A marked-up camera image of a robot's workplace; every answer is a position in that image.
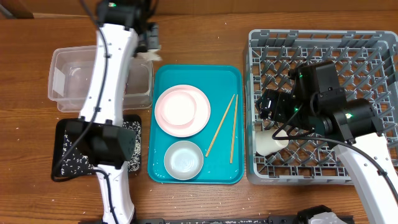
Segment white cup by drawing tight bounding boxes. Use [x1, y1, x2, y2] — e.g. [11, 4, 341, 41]
[255, 129, 289, 156]

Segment grey dishwasher rack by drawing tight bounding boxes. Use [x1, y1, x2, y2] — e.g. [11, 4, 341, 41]
[244, 29, 397, 185]

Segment pink plate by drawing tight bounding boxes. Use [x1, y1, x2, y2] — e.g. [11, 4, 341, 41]
[154, 85, 211, 138]

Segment teal serving tray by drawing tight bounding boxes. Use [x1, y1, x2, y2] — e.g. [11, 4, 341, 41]
[154, 65, 244, 184]

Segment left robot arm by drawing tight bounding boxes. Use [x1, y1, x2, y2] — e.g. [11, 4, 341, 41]
[66, 1, 157, 223]

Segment wooden chopstick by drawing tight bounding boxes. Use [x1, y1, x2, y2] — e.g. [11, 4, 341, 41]
[229, 95, 239, 164]
[205, 94, 235, 157]

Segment grey bowl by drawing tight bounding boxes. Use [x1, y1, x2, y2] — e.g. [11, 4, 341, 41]
[164, 141, 204, 180]

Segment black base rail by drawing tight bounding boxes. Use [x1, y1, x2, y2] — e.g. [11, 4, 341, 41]
[136, 215, 355, 224]

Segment white napkin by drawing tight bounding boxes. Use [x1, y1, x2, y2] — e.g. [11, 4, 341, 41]
[137, 49, 162, 62]

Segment rice and food scraps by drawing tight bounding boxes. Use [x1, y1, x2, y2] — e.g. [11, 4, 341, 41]
[60, 120, 142, 177]

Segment right wooden chopstick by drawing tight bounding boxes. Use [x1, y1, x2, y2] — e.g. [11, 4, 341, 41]
[229, 95, 239, 164]

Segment clear plastic bin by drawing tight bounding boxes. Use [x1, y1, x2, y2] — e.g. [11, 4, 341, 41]
[48, 45, 154, 113]

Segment black plastic tray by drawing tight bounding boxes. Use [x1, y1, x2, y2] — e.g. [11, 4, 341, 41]
[51, 114, 142, 178]

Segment left wooden chopstick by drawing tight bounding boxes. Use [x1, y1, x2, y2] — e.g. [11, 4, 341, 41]
[205, 94, 235, 157]

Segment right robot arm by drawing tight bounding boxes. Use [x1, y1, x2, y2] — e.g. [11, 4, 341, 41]
[256, 61, 397, 223]

